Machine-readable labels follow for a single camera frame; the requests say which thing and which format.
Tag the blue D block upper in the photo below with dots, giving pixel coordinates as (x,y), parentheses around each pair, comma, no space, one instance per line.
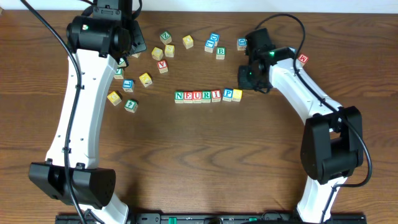
(215,38)

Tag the green L block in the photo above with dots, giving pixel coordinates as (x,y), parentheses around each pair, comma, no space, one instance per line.
(122,63)

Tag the blue P block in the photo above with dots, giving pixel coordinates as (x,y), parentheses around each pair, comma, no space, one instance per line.
(227,94)

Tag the green B block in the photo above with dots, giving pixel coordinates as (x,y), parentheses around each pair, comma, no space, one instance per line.
(220,53)

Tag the red M block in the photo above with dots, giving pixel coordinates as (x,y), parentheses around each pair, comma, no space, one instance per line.
(303,59)

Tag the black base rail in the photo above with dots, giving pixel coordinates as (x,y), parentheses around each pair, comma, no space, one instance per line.
(155,218)

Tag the yellow block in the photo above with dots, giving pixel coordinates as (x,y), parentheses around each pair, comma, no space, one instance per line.
(188,42)
(115,97)
(169,50)
(145,79)
(237,95)
(157,53)

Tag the green J block left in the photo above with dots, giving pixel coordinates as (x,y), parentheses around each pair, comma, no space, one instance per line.
(137,55)

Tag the yellow block beside Z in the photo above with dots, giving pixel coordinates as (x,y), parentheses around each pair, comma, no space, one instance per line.
(169,50)

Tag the green V block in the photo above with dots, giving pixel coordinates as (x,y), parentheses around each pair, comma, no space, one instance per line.
(119,75)

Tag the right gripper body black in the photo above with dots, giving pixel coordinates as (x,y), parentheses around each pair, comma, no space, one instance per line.
(247,79)

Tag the blue d block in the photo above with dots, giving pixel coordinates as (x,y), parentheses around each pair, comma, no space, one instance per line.
(215,38)
(241,44)

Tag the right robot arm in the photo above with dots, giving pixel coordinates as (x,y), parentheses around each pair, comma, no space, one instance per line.
(329,151)

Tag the red A block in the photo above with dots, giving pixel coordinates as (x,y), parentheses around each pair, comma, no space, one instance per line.
(162,66)

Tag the blue D block right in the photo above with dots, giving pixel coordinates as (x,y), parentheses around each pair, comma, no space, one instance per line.
(241,44)

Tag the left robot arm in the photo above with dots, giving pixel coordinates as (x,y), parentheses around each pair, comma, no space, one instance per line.
(70,172)

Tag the green Z block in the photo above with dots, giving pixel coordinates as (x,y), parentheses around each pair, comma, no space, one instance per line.
(165,37)

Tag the green N block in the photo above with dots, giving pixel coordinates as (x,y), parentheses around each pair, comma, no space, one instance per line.
(178,97)

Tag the red I block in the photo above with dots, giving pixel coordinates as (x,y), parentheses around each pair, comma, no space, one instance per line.
(215,96)

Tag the green 4 block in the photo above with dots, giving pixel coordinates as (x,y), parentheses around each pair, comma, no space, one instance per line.
(131,106)

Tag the green R block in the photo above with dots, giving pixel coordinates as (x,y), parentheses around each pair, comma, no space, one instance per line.
(206,97)

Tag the blue block beside B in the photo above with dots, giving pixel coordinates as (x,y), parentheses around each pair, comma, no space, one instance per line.
(209,46)

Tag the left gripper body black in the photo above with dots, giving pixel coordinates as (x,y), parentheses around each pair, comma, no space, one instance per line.
(137,40)

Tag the red U block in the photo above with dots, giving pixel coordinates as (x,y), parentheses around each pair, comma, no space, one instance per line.
(197,96)

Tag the red E block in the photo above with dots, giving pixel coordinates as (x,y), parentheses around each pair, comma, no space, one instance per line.
(188,97)

